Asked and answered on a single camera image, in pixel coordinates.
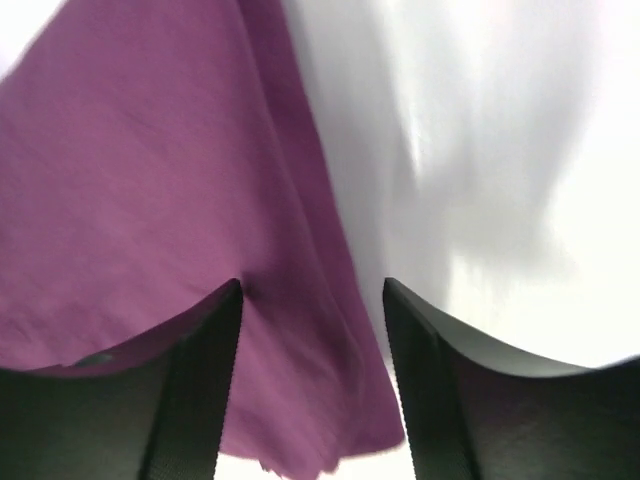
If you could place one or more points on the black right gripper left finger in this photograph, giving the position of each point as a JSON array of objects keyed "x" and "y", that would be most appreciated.
[{"x": 152, "y": 407}]

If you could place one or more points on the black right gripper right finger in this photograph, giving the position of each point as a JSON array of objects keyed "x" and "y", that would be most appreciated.
[{"x": 478, "y": 408}]

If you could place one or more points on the purple cloth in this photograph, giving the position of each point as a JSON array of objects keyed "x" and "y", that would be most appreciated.
[{"x": 152, "y": 150}]

